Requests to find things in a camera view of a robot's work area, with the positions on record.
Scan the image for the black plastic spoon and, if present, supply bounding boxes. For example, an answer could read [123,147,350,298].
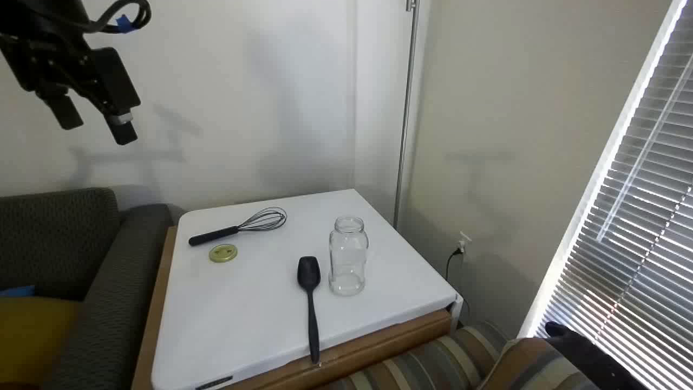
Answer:
[294,253,325,367]

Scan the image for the grey metal wall pole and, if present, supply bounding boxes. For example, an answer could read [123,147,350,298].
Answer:
[392,0,421,225]

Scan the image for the white window blinds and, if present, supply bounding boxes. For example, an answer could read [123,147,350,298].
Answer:
[519,0,693,390]

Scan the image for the striped sofa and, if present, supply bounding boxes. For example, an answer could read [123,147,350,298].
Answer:
[317,321,604,390]

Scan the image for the white plastic board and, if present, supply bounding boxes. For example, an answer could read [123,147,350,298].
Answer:
[150,189,465,390]

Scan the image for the black handled wire whisk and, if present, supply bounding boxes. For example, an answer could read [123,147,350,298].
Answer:
[187,205,290,250]

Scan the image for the blue cushion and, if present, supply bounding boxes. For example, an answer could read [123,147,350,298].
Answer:
[0,283,38,299]

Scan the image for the clear glass jar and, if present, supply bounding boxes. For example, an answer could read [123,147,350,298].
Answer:
[327,214,371,299]

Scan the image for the yellow cushion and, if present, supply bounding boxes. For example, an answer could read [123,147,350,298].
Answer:
[0,298,83,385]

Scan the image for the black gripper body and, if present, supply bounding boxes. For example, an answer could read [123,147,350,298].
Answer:
[0,28,97,93]

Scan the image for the striped sofa cushion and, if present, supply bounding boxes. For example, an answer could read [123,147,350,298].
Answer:
[480,337,604,390]

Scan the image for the grey sofa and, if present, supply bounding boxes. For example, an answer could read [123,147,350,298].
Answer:
[0,187,176,390]

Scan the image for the black object by window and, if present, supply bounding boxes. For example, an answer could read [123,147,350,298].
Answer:
[545,321,648,390]

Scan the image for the black power cord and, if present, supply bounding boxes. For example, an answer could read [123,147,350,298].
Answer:
[445,246,463,283]

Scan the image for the gold jar lid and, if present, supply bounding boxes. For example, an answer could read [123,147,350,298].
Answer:
[208,243,240,265]

